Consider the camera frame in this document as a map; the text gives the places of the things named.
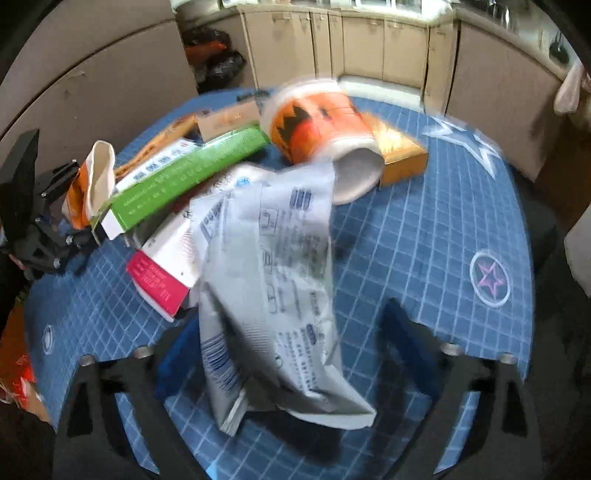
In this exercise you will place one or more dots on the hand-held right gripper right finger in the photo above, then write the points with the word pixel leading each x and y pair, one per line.
pixel 406 337

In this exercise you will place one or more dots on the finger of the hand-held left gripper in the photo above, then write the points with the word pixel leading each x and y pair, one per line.
pixel 55 180
pixel 51 251

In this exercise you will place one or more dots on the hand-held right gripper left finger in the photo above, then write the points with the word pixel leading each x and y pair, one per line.
pixel 180 369

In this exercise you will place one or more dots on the orange white paper cup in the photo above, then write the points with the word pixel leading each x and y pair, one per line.
pixel 99 170

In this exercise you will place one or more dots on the white wet wipe packet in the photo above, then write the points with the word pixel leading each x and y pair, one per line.
pixel 277 258

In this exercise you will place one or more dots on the white plastic bucket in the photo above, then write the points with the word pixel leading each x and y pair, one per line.
pixel 579 258

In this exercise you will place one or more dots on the orange printed paper cup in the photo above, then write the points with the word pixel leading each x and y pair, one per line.
pixel 314 124

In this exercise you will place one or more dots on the red white cardboard box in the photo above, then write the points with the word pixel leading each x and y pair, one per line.
pixel 157 281

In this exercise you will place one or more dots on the blue grid tablecloth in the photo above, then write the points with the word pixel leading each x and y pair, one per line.
pixel 415 230

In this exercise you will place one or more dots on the white blue cardboard box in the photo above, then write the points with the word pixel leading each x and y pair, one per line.
pixel 161 159

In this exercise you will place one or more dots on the flat orange cardboard box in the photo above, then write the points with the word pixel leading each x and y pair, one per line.
pixel 161 136

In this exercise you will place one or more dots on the orange printed wrapper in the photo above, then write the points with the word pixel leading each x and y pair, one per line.
pixel 18 369

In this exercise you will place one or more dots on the long green cardboard box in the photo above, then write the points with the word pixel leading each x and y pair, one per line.
pixel 184 175

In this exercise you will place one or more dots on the small snack wrappers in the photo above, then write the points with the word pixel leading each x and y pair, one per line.
pixel 226 120

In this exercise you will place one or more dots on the golden cardboard box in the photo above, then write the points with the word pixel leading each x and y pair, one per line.
pixel 401 152

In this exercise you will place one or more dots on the black plastic bag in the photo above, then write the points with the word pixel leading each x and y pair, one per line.
pixel 224 69

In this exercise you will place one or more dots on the orange plastic bag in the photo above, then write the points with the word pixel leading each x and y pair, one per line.
pixel 207 47

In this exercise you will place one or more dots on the beige kitchen cabinets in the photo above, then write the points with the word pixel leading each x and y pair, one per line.
pixel 369 46

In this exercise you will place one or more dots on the beige hanging cloth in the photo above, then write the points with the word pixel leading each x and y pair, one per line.
pixel 569 90

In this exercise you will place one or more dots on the black pan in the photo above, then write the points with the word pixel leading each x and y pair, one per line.
pixel 559 50

